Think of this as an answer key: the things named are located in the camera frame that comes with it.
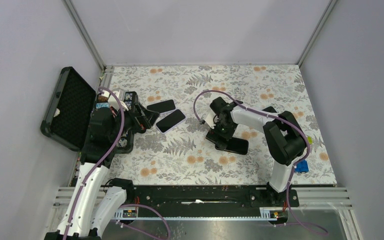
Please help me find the purple camera cable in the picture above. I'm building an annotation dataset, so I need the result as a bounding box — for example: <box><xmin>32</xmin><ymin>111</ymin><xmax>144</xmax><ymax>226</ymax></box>
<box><xmin>192</xmin><ymin>90</ymin><xmax>329</xmax><ymax>237</ymax></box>
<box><xmin>61</xmin><ymin>86</ymin><xmax>127</xmax><ymax>240</ymax></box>

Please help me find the phone in white case upper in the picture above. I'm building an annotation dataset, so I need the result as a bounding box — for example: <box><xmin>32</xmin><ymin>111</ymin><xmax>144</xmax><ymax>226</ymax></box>
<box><xmin>146</xmin><ymin>99</ymin><xmax>176</xmax><ymax>114</ymax></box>

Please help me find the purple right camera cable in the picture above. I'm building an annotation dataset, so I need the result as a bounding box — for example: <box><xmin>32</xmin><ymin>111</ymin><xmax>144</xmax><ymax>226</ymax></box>
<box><xmin>192</xmin><ymin>90</ymin><xmax>329</xmax><ymax>237</ymax></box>

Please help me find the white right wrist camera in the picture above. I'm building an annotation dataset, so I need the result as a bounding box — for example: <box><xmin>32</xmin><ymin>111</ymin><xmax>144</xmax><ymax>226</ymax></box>
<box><xmin>203</xmin><ymin>111</ymin><xmax>217</xmax><ymax>129</ymax></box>

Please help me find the multicolour toy block car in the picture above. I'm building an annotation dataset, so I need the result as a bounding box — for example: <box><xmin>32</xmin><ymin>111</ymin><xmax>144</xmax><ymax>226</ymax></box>
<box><xmin>307</xmin><ymin>136</ymin><xmax>313</xmax><ymax>145</ymax></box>

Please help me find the phone in lilac case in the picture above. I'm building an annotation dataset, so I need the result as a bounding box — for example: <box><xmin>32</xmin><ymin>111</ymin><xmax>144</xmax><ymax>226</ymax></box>
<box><xmin>155</xmin><ymin>109</ymin><xmax>186</xmax><ymax>134</ymax></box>

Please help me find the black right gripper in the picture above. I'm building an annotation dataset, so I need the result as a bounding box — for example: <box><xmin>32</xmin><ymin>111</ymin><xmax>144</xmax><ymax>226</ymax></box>
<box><xmin>206</xmin><ymin>116</ymin><xmax>239</xmax><ymax>151</ymax></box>

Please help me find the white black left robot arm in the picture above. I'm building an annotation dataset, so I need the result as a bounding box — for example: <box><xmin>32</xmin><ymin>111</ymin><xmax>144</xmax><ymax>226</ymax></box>
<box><xmin>44</xmin><ymin>102</ymin><xmax>159</xmax><ymax>240</ymax></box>

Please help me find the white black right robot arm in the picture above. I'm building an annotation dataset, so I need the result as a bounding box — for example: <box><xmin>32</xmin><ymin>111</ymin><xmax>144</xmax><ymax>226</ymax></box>
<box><xmin>205</xmin><ymin>97</ymin><xmax>308</xmax><ymax>206</ymax></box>

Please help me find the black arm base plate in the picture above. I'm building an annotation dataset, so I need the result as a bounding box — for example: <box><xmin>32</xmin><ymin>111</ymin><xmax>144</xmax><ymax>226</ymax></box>
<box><xmin>122</xmin><ymin>185</ymin><xmax>300</xmax><ymax>220</ymax></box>

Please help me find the blue toy block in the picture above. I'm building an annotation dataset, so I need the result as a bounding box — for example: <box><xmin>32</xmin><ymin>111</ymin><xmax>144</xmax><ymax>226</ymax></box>
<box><xmin>295</xmin><ymin>159</ymin><xmax>309</xmax><ymax>174</ymax></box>

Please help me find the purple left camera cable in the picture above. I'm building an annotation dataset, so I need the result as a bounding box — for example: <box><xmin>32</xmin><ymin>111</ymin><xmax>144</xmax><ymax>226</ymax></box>
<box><xmin>61</xmin><ymin>86</ymin><xmax>127</xmax><ymax>240</ymax></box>

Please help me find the black poker chip case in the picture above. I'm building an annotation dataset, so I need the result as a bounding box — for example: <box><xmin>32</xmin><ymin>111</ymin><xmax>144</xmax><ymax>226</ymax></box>
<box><xmin>40</xmin><ymin>66</ymin><xmax>138</xmax><ymax>153</ymax></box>

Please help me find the black phone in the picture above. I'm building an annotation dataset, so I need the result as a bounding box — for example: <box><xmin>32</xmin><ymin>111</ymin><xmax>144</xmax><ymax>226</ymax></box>
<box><xmin>214</xmin><ymin>137</ymin><xmax>249</xmax><ymax>155</ymax></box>

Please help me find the floral table mat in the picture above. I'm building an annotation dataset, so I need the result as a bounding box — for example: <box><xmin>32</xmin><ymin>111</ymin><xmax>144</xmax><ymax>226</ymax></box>
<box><xmin>107</xmin><ymin>65</ymin><xmax>337</xmax><ymax>185</ymax></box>

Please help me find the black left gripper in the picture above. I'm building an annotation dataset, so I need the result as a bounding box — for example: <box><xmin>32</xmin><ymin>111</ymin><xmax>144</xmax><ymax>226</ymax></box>
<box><xmin>109</xmin><ymin>101</ymin><xmax>160</xmax><ymax>141</ymax></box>

